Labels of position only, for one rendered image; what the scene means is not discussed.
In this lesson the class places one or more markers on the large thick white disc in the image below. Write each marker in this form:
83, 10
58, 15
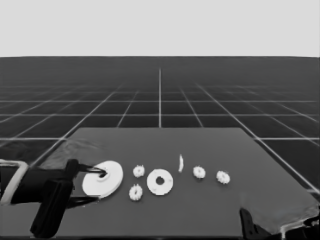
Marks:
96, 190

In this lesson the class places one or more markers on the small white toothed gear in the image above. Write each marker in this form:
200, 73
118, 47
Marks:
226, 178
202, 172
139, 193
141, 172

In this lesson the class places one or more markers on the white round carrier with pins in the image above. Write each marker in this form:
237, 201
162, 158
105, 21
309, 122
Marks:
164, 190

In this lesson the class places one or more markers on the small white T-shaped piece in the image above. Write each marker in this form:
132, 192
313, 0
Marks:
180, 165

